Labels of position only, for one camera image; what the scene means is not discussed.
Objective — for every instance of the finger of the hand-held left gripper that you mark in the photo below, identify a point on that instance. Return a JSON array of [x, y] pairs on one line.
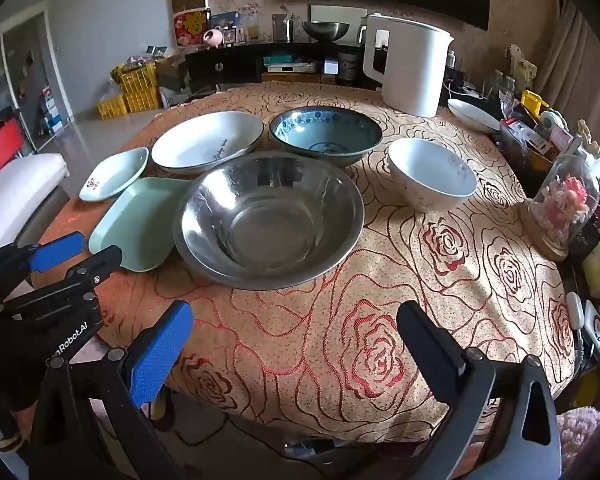
[[55, 255], [97, 265]]

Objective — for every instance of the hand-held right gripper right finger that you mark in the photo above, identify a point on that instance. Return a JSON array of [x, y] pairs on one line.
[[430, 340]]

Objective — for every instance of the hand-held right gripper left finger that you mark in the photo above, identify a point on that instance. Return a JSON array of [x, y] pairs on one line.
[[162, 355]]

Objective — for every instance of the green rectangular plate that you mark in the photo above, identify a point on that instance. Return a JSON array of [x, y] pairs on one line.
[[135, 225]]

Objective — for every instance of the small white dish red logo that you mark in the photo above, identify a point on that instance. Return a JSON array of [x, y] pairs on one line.
[[115, 172]]

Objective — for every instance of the large white plate with writing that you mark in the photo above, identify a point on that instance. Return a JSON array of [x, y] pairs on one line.
[[200, 142]]

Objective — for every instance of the large steel bowl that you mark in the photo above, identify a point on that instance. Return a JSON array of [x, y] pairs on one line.
[[267, 230]]

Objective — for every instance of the white bowl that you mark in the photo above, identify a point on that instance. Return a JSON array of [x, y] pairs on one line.
[[430, 170]]

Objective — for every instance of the blue patterned bowl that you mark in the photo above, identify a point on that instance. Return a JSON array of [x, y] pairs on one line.
[[325, 132]]

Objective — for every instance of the white cushion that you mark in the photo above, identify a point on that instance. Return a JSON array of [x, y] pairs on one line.
[[20, 185]]

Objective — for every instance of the rose patterned tablecloth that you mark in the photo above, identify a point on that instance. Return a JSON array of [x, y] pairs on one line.
[[380, 270]]

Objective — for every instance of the red folding chair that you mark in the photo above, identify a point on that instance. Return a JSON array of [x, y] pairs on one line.
[[2, 142]]

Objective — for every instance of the shelf with boxes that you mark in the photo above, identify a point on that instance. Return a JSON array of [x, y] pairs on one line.
[[50, 110]]

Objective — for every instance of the glass dome with flowers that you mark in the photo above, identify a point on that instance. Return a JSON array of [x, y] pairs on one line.
[[562, 200]]

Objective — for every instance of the cardboard box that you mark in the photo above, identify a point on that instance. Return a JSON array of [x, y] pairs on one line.
[[170, 72]]

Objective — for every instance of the black organizer with clutter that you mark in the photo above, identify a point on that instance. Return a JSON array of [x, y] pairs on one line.
[[522, 155]]

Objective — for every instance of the plain white plate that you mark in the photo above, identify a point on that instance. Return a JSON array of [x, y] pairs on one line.
[[472, 114]]

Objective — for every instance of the black cabinet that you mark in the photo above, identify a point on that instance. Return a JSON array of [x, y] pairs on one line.
[[230, 62]]

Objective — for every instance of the red gift box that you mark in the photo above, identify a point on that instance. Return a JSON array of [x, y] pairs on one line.
[[191, 27]]

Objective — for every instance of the pink round ornament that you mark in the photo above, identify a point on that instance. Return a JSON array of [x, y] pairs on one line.
[[213, 37]]

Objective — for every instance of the wooden box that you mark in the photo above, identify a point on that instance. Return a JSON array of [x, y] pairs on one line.
[[290, 78]]

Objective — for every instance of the blue picture box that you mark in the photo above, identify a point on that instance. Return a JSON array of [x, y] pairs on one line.
[[226, 22]]

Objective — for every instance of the white electric kettle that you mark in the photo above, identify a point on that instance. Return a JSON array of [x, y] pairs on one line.
[[410, 65]]

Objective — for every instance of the teal books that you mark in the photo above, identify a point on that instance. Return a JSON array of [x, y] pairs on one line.
[[290, 63]]

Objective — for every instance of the dark jar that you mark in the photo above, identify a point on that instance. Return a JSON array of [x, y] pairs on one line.
[[349, 65]]

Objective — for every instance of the small white box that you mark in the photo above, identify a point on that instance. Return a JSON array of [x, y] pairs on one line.
[[331, 68]]

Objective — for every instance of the steel canister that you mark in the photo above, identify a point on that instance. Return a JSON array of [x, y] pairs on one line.
[[282, 27]]

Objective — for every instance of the beige curtain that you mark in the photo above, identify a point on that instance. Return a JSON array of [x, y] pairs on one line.
[[575, 60]]

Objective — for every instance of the small steel bowl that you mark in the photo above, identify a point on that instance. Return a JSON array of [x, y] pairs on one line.
[[326, 30]]

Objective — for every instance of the white board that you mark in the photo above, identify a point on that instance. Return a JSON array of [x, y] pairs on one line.
[[337, 12]]

